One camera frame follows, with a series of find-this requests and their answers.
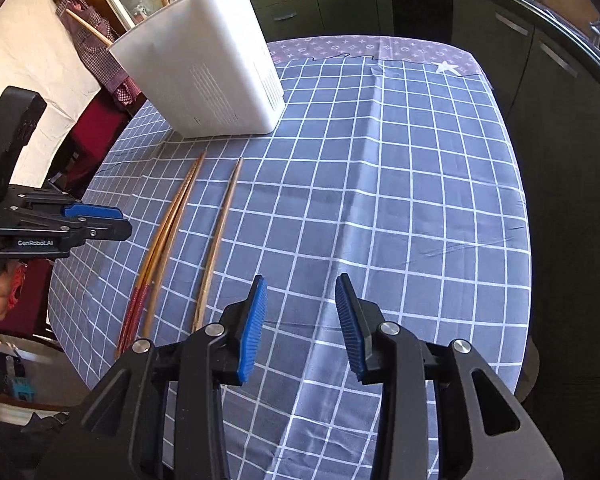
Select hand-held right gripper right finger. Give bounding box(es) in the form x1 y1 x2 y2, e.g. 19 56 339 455
334 273 563 480

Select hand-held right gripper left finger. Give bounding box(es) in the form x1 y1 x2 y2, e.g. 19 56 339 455
35 275 270 480

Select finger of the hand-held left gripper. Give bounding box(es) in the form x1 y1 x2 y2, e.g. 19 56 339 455
67 219 133 251
62 202 123 222

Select brown wooden chopstick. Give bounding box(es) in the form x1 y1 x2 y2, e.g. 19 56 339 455
192 156 244 333

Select red-tipped chopstick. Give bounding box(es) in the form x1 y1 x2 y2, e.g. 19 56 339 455
127 151 207 351
114 154 204 360

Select white plastic utensil holder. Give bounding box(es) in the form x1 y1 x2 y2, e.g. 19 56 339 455
109 0 287 139

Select red chair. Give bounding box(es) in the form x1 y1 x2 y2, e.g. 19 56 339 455
47 92 148 198

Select blue checked tablecloth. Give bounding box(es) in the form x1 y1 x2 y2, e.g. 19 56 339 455
45 35 533 480

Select purple checked apron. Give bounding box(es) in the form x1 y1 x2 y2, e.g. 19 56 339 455
54 0 143 107

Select white hanging cloth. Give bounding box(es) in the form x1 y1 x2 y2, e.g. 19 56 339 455
0 0 131 188

